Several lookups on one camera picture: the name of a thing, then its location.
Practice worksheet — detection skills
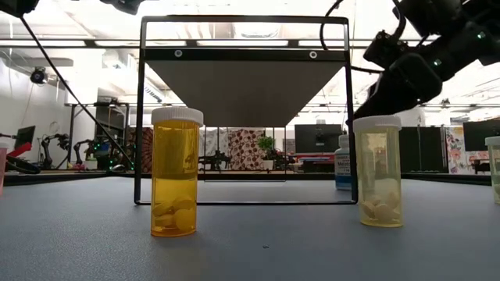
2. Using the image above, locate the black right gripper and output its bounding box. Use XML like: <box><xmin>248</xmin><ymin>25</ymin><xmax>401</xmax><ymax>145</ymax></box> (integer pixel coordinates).
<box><xmin>352</xmin><ymin>52</ymin><xmax>445</xmax><ymax>119</ymax></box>

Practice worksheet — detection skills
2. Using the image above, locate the white bottle with blue label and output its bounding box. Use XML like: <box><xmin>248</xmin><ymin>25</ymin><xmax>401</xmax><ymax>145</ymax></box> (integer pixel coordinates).
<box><xmin>334</xmin><ymin>134</ymin><xmax>352</xmax><ymax>191</ymax></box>

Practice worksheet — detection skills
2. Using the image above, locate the yellow pill bottle white cap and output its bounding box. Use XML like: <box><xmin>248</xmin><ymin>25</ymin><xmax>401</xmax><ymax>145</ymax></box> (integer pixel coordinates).
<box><xmin>352</xmin><ymin>115</ymin><xmax>405</xmax><ymax>229</ymax></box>

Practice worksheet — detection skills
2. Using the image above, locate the wooden shelf with black frame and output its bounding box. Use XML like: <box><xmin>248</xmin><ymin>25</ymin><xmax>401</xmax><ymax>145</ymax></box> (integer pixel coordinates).
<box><xmin>134</xmin><ymin>14</ymin><xmax>359</xmax><ymax>206</ymax></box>

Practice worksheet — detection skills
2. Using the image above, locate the clear bottle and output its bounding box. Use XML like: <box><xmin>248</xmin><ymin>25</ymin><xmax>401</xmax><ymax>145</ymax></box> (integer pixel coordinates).
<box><xmin>484</xmin><ymin>135</ymin><xmax>500</xmax><ymax>206</ymax></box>

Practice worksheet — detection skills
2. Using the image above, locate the amber pill bottle white cap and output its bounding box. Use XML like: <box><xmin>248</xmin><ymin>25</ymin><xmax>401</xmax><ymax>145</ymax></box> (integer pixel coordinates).
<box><xmin>150</xmin><ymin>105</ymin><xmax>205</xmax><ymax>238</ymax></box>

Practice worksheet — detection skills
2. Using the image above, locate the pink pill bottle white cap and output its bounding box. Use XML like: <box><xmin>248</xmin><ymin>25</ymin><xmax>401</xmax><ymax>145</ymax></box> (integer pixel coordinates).
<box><xmin>0</xmin><ymin>142</ymin><xmax>9</xmax><ymax>196</ymax></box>

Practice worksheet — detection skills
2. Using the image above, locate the white round column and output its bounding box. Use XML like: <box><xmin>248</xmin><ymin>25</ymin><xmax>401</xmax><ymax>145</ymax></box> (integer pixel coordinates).
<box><xmin>402</xmin><ymin>107</ymin><xmax>427</xmax><ymax>127</ymax></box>

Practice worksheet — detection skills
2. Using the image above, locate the black computer monitor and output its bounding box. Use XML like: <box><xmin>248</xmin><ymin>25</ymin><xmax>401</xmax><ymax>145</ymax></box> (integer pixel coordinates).
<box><xmin>462</xmin><ymin>119</ymin><xmax>500</xmax><ymax>154</ymax></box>
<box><xmin>294</xmin><ymin>123</ymin><xmax>345</xmax><ymax>155</ymax></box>
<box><xmin>13</xmin><ymin>125</ymin><xmax>37</xmax><ymax>154</ymax></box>

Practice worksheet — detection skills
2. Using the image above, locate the black room partition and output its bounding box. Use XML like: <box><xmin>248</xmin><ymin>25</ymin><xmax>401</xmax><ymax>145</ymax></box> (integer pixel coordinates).
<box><xmin>402</xmin><ymin>125</ymin><xmax>449</xmax><ymax>174</ymax></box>

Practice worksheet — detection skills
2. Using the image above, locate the background work table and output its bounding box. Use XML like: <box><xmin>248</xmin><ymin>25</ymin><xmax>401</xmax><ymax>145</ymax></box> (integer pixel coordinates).
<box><xmin>287</xmin><ymin>152</ymin><xmax>337</xmax><ymax>174</ymax></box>

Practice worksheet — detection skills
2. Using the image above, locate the floral patterned panel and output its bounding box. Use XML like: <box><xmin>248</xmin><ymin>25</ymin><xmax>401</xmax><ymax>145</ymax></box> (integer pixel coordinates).
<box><xmin>445</xmin><ymin>125</ymin><xmax>488</xmax><ymax>175</ymax></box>

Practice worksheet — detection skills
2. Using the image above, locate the small background potted plant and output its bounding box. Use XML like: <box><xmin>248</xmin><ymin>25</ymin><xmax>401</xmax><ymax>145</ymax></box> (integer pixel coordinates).
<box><xmin>256</xmin><ymin>135</ymin><xmax>277</xmax><ymax>172</ymax></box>

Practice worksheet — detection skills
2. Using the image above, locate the red circle patterned cloth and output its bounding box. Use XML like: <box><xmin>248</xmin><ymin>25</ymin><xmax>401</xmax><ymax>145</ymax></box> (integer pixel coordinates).
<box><xmin>227</xmin><ymin>128</ymin><xmax>267</xmax><ymax>172</ymax></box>

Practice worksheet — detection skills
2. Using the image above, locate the white patterned cloth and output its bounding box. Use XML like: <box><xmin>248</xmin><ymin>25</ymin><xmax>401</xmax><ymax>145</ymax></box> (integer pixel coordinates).
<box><xmin>203</xmin><ymin>128</ymin><xmax>230</xmax><ymax>157</ymax></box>

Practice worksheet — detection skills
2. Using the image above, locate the black robot on background table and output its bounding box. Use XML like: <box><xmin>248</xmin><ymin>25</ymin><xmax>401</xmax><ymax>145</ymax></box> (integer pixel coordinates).
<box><xmin>198</xmin><ymin>150</ymin><xmax>232</xmax><ymax>172</ymax></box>

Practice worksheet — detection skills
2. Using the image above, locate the orange mandala tapestry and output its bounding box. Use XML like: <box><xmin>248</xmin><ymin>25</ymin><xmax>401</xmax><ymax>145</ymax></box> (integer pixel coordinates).
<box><xmin>127</xmin><ymin>126</ymin><xmax>154</xmax><ymax>174</ymax></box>

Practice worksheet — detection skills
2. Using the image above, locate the black metal rack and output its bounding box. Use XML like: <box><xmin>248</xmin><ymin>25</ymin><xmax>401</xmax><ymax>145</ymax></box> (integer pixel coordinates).
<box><xmin>64</xmin><ymin>101</ymin><xmax>130</xmax><ymax>173</ymax></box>

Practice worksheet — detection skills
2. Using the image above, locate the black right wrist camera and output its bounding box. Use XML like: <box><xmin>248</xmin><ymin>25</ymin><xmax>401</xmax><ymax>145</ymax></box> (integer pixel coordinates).
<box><xmin>362</xmin><ymin>30</ymin><xmax>405</xmax><ymax>67</ymax></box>

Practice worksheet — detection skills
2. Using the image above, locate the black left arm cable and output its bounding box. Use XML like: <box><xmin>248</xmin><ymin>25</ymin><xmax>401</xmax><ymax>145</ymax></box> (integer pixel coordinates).
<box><xmin>17</xmin><ymin>13</ymin><xmax>136</xmax><ymax>171</ymax></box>

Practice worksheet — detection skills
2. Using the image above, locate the black aluminium table frame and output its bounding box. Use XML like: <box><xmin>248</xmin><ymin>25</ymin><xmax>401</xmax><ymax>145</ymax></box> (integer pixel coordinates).
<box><xmin>0</xmin><ymin>169</ymin><xmax>500</xmax><ymax>187</ymax></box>

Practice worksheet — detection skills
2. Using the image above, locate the black ceiling rail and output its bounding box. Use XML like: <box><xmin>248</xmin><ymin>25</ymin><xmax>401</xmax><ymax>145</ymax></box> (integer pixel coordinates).
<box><xmin>0</xmin><ymin>37</ymin><xmax>500</xmax><ymax>50</ymax></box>

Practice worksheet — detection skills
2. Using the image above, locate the black ceiling camera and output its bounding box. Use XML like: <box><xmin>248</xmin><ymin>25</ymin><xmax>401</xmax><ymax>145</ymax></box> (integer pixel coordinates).
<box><xmin>29</xmin><ymin>66</ymin><xmax>49</xmax><ymax>87</ymax></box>

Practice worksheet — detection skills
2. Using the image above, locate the black corrugated cable conduit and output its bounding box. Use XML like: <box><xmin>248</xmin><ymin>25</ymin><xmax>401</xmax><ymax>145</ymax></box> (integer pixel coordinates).
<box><xmin>4</xmin><ymin>155</ymin><xmax>42</xmax><ymax>176</ymax></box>

